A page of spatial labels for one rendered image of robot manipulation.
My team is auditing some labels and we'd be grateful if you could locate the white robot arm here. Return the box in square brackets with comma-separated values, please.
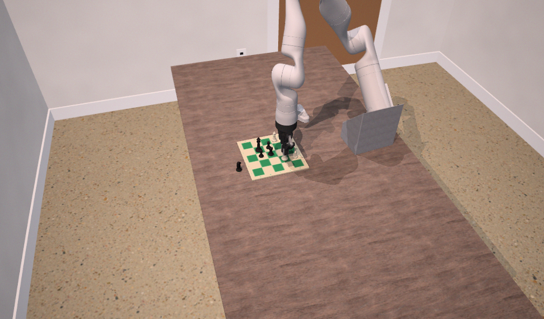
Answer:
[271, 0, 394, 126]

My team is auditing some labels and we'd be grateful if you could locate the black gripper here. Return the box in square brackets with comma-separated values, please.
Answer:
[276, 121, 297, 156]

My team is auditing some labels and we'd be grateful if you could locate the green and cream chessboard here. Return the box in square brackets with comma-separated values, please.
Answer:
[237, 134, 309, 181]

